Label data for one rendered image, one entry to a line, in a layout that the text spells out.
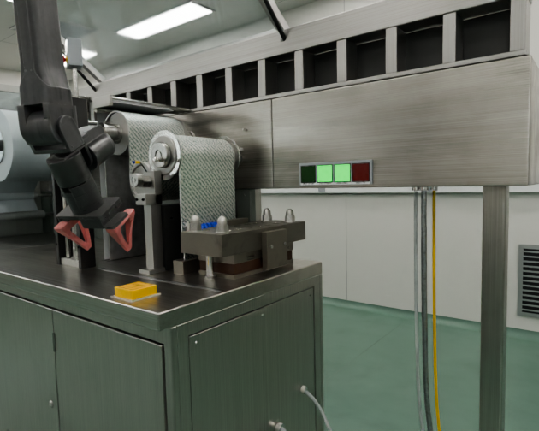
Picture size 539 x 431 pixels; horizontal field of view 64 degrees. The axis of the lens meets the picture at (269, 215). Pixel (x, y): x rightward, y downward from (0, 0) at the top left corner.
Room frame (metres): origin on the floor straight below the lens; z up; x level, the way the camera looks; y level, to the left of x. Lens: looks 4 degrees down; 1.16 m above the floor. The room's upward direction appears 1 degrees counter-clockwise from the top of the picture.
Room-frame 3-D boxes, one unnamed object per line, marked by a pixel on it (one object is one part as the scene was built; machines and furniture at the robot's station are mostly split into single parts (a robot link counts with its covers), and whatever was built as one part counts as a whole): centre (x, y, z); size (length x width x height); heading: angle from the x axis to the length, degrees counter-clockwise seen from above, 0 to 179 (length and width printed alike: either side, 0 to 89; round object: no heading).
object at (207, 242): (1.30, 0.07, 1.00); 0.40 x 0.16 x 0.06; 142
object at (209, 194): (1.34, 0.19, 1.11); 0.23 x 0.01 x 0.18; 142
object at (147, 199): (1.28, 0.36, 1.05); 0.06 x 0.05 x 0.31; 142
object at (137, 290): (1.00, 0.32, 0.91); 0.07 x 0.07 x 0.02; 52
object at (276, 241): (1.26, -0.02, 0.97); 0.10 x 0.03 x 0.11; 142
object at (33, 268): (1.89, 1.03, 0.88); 2.52 x 0.66 x 0.04; 52
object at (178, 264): (1.35, 0.18, 0.92); 0.28 x 0.04 x 0.04; 142
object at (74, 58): (1.65, 0.73, 1.66); 0.07 x 0.07 x 0.10; 31
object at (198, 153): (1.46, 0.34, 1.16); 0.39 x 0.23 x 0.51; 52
